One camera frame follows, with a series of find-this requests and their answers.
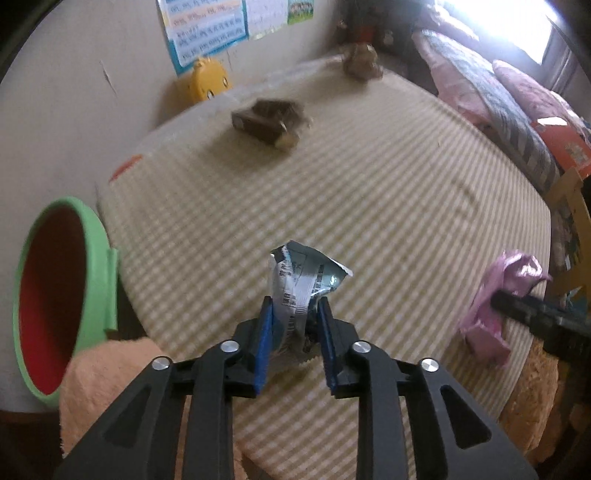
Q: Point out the teal wall chart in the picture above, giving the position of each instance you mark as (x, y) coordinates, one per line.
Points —
(300, 10)

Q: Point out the yellow wooden chair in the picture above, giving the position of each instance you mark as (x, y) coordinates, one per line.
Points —
(572, 207)

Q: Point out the blue striped wall chart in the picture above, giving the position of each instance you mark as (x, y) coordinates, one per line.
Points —
(207, 32)

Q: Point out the silver printed wrapper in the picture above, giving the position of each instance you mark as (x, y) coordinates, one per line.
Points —
(300, 286)

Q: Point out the orange book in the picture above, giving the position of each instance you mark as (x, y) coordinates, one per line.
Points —
(563, 145)

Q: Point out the dark storage shelf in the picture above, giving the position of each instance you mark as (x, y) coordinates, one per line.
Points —
(369, 23)

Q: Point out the pink pillow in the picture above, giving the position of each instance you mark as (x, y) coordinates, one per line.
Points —
(455, 18)

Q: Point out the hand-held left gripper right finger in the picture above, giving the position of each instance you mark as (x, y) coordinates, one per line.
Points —
(327, 344)

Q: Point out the green bin with red liner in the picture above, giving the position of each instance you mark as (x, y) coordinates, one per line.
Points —
(99, 295)

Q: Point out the pink plastic wrapper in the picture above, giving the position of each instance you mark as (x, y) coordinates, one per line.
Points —
(503, 281)

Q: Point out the yellow duck case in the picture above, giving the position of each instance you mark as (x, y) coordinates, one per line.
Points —
(210, 81)

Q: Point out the pink blanket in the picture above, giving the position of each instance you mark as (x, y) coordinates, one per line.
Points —
(531, 92)

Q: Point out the dark brown patterned box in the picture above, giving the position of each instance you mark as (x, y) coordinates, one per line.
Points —
(268, 122)

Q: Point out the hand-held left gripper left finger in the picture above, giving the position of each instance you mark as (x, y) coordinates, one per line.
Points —
(263, 344)

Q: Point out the white grid wall chart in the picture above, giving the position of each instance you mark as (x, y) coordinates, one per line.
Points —
(265, 16)

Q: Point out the brown crumpled bag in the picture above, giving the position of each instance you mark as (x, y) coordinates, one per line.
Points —
(362, 62)

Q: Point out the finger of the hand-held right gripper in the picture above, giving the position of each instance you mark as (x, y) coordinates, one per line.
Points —
(535, 314)

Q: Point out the bright window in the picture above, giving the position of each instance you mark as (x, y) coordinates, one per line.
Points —
(503, 23)

